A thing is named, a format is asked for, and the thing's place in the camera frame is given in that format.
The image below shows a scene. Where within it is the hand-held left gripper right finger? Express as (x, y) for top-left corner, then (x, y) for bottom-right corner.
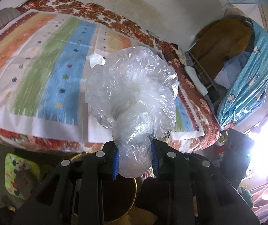
(151, 139), (261, 225)

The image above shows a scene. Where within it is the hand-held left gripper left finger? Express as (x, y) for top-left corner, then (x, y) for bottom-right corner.
(12, 141), (119, 225)

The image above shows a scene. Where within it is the brown bin with gold rim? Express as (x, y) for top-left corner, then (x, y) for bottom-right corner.
(71, 152), (138, 223)

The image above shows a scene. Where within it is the clear plastic bag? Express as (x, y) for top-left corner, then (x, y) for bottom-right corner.
(85, 47), (179, 179)

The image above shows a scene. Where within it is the tan cloth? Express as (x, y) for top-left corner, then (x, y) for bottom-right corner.
(134, 206), (162, 225)

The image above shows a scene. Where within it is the pink striped cloth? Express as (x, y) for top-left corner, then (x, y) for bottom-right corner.
(251, 176), (268, 216)

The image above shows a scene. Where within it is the red floral blanket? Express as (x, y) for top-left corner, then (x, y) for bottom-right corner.
(0, 0), (221, 154)

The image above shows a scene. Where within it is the blue dotted cloth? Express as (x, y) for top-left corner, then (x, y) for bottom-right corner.
(217, 19), (268, 130)

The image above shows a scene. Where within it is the light blue cloth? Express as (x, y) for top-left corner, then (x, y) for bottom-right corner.
(215, 52), (252, 89)

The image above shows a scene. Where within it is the white cloth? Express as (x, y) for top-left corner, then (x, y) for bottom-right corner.
(184, 66), (208, 96)

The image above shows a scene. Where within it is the metal rack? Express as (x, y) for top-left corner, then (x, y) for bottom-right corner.
(186, 52), (221, 104)

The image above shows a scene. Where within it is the green cartoon mat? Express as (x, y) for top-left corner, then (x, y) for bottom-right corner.
(4, 153), (50, 201)

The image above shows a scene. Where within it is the brown hanging garment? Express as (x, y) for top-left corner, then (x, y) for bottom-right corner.
(191, 8), (254, 68)

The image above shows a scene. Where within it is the striped colourful mat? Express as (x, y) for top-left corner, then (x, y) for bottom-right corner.
(0, 9), (206, 143)

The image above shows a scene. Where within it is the grey ribbed pillow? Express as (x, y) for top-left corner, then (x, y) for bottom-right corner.
(0, 7), (22, 38)

